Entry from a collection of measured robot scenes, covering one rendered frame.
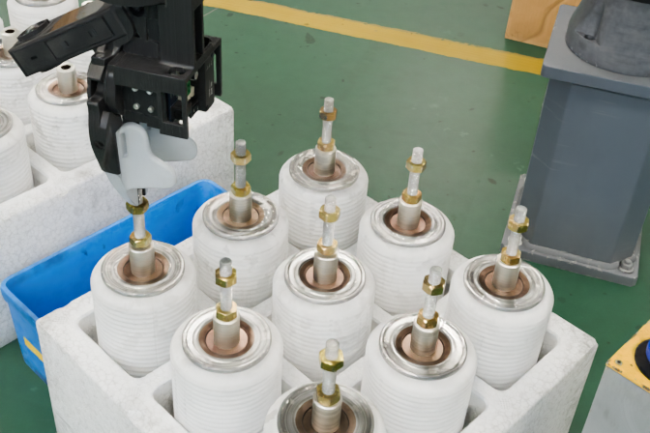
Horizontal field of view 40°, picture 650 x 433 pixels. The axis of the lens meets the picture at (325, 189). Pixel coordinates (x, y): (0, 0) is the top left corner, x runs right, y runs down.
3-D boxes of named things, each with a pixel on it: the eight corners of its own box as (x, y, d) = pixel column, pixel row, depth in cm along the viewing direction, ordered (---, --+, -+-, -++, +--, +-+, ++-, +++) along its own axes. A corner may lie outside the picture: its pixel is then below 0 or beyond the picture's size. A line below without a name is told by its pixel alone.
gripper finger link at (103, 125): (110, 185, 71) (103, 85, 66) (93, 180, 71) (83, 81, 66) (137, 155, 75) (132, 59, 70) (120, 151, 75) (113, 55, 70)
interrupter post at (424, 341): (402, 347, 77) (406, 320, 75) (421, 334, 78) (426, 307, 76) (423, 363, 76) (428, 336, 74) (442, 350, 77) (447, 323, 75)
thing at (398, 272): (346, 378, 97) (360, 251, 86) (346, 314, 105) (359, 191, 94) (435, 383, 97) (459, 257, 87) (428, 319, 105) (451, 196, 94)
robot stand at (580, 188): (518, 180, 140) (560, 3, 122) (641, 209, 136) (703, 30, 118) (498, 253, 126) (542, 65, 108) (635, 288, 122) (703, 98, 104)
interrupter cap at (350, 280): (340, 244, 88) (341, 238, 87) (380, 293, 82) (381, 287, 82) (270, 265, 85) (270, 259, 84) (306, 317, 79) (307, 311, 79)
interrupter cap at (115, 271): (193, 290, 81) (193, 284, 81) (109, 307, 79) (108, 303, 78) (174, 238, 87) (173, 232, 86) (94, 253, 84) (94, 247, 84)
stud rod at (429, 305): (416, 334, 76) (428, 268, 72) (424, 329, 77) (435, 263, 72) (425, 341, 76) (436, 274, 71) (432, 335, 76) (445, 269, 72)
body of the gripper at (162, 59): (186, 150, 68) (179, 2, 61) (82, 127, 70) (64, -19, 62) (223, 100, 74) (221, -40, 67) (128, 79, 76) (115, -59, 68)
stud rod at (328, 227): (330, 258, 83) (335, 193, 78) (332, 266, 82) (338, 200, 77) (319, 259, 83) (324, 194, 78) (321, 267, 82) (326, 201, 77)
